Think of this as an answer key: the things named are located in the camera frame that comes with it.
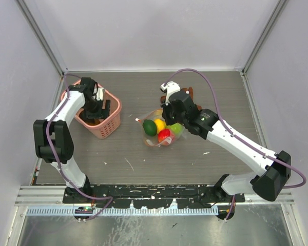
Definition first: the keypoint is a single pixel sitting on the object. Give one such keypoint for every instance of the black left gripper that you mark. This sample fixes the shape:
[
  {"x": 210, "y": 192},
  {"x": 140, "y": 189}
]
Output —
[{"x": 101, "y": 113}]

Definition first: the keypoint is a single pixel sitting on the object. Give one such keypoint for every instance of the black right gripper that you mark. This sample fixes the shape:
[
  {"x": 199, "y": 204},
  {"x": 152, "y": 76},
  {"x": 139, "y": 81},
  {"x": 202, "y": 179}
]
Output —
[{"x": 165, "y": 115}]

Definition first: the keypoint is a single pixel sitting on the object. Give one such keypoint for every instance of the light green apple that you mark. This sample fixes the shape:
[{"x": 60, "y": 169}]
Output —
[{"x": 176, "y": 128}]

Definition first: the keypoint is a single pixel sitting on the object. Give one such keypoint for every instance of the red tomato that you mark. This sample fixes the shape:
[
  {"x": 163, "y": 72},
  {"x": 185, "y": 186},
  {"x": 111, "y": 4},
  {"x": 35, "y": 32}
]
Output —
[{"x": 165, "y": 136}]

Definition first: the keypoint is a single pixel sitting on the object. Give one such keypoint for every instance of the clear zip top bag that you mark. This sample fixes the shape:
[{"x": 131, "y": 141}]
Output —
[{"x": 152, "y": 141}]

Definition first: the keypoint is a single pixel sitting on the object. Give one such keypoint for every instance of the dark green lime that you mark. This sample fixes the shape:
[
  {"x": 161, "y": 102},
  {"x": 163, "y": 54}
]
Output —
[{"x": 149, "y": 127}]

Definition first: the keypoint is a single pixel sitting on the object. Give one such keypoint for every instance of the small yellow orange fruit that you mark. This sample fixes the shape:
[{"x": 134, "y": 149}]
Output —
[{"x": 93, "y": 122}]

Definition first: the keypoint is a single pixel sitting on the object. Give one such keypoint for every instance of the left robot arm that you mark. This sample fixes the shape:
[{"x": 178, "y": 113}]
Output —
[{"x": 52, "y": 138}]

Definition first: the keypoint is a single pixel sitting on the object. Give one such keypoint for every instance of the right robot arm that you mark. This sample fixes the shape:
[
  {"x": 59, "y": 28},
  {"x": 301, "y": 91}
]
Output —
[{"x": 270, "y": 170}]

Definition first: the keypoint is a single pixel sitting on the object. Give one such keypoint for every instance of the pink plastic basket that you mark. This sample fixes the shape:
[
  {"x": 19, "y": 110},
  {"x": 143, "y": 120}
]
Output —
[{"x": 104, "y": 127}]

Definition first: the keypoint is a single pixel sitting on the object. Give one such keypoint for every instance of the brown cloth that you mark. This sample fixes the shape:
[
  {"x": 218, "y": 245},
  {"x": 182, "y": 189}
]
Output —
[{"x": 182, "y": 101}]

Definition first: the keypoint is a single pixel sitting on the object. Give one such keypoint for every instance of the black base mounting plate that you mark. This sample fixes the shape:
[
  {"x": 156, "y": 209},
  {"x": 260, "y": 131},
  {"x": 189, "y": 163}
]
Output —
[{"x": 193, "y": 196}]

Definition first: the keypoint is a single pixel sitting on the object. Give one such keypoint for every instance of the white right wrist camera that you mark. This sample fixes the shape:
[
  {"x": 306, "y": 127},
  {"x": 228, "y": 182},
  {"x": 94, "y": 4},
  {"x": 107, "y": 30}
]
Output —
[{"x": 168, "y": 89}]

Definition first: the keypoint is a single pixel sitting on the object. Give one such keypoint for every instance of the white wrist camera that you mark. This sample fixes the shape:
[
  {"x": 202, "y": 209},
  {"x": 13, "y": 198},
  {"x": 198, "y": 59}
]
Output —
[
  {"x": 168, "y": 89},
  {"x": 99, "y": 95}
]

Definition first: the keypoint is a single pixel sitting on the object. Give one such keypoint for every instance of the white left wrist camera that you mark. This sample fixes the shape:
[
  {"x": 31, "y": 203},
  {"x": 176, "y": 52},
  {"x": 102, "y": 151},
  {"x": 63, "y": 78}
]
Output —
[{"x": 99, "y": 95}]

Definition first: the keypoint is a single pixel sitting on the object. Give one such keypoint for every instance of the aluminium frame rail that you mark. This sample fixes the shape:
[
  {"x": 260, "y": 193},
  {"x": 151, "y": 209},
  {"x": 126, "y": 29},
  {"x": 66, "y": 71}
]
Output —
[{"x": 31, "y": 195}]

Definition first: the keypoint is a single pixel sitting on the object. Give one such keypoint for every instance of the white slotted cable duct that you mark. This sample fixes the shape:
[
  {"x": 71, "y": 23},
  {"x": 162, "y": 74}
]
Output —
[{"x": 87, "y": 211}]

